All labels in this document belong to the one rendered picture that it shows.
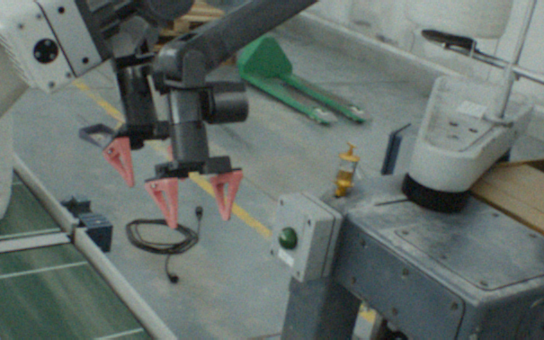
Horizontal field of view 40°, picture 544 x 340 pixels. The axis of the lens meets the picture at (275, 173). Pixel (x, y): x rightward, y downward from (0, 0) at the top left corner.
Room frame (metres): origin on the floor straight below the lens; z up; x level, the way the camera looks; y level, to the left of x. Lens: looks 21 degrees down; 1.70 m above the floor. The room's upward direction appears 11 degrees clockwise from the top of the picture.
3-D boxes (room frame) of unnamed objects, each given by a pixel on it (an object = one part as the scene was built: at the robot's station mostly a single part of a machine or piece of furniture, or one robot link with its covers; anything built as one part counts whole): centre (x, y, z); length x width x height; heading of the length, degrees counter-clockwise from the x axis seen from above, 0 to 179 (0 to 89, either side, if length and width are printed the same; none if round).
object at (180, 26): (6.78, 1.28, 0.36); 1.20 x 0.82 x 0.14; 126
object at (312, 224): (0.87, -0.05, 1.29); 0.08 x 0.05 x 0.09; 40
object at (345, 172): (0.92, -0.09, 1.37); 0.03 x 0.02 x 0.03; 40
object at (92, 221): (2.56, 0.71, 0.35); 0.30 x 0.15 x 0.15; 40
